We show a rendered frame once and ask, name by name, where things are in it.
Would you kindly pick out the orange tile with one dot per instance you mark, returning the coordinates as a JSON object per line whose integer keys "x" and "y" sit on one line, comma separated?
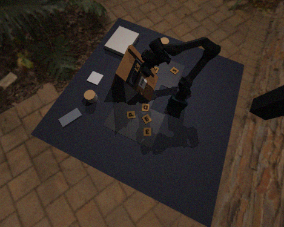
{"x": 137, "y": 67}
{"x": 146, "y": 118}

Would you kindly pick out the white paper ticket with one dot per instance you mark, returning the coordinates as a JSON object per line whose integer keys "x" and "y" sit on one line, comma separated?
{"x": 142, "y": 82}

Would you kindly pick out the tan square tile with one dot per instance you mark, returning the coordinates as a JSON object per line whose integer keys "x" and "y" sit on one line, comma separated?
{"x": 130, "y": 114}
{"x": 145, "y": 107}
{"x": 174, "y": 70}
{"x": 147, "y": 131}

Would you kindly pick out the brown wooden board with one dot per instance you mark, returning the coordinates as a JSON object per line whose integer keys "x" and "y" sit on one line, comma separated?
{"x": 129, "y": 75}

